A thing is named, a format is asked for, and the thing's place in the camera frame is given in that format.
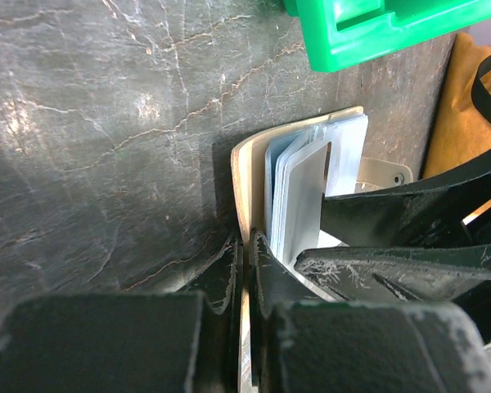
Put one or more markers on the mustard canvas tote bag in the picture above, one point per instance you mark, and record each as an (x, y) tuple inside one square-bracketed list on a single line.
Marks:
[(461, 133)]

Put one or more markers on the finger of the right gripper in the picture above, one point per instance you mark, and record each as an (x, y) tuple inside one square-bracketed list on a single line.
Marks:
[(397, 273), (426, 213)]

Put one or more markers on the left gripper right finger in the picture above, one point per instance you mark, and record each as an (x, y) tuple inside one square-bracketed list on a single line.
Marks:
[(373, 346)]

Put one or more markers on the green plastic bin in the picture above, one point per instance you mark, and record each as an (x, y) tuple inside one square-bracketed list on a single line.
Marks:
[(341, 34)]

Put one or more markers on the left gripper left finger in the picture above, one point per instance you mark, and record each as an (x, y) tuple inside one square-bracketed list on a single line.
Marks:
[(184, 341)]

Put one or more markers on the beige leather card holder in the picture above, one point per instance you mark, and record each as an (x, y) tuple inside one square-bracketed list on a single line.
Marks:
[(279, 177)]

